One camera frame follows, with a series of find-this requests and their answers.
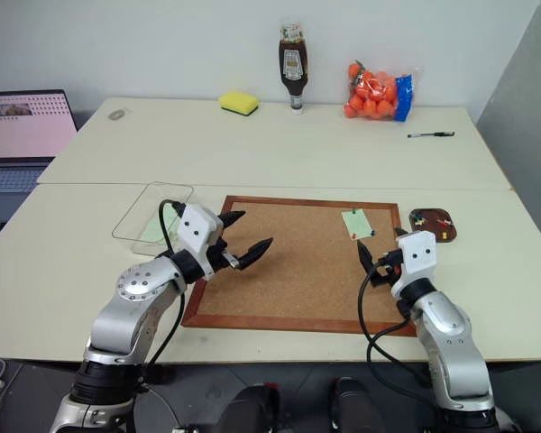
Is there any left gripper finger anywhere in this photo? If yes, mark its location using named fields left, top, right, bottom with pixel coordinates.
left=218, top=209, right=247, bottom=237
left=234, top=237, right=274, bottom=272

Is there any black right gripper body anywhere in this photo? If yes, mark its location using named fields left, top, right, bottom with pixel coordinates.
left=371, top=248, right=406, bottom=290

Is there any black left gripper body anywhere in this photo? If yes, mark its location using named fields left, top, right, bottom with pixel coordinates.
left=205, top=240, right=243, bottom=274

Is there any green paper note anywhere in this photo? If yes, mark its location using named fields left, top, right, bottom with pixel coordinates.
left=341, top=208, right=377, bottom=242

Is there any wood-framed cork board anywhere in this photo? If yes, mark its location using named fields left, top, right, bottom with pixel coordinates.
left=181, top=195, right=418, bottom=337

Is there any brown tray of pushpins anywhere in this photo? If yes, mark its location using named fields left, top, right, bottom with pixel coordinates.
left=407, top=207, right=460, bottom=244

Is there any green paper sheet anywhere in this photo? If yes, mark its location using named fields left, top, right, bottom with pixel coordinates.
left=137, top=212, right=182, bottom=247

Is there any clear glass tray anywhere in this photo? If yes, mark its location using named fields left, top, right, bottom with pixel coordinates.
left=111, top=180, right=196, bottom=256

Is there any yellow sponge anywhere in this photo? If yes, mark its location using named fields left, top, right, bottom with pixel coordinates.
left=218, top=89, right=260, bottom=117

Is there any bag of orange fruit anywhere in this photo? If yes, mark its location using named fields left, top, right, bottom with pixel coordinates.
left=342, top=60, right=423, bottom=124

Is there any dark rounded shape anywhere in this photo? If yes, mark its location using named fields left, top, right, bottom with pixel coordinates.
left=327, top=377, right=387, bottom=433

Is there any brown sauce squeeze bottle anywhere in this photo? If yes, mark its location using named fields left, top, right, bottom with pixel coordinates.
left=278, top=23, right=309, bottom=116

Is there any open laptop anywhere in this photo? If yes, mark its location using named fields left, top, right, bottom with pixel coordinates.
left=0, top=88, right=79, bottom=195

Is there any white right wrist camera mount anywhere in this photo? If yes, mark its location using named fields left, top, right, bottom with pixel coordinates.
left=390, top=230, right=438, bottom=297

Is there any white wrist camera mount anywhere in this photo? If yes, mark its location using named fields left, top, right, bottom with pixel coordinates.
left=175, top=203, right=225, bottom=272
left=390, top=230, right=438, bottom=297

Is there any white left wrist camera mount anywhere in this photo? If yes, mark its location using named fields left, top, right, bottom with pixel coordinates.
left=175, top=203, right=225, bottom=272

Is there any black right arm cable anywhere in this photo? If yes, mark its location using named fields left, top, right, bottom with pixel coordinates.
left=359, top=259, right=439, bottom=407

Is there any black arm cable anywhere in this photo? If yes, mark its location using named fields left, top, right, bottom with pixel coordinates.
left=139, top=198, right=187, bottom=393
left=359, top=259, right=439, bottom=407

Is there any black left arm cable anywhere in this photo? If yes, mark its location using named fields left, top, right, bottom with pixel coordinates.
left=139, top=198, right=187, bottom=393

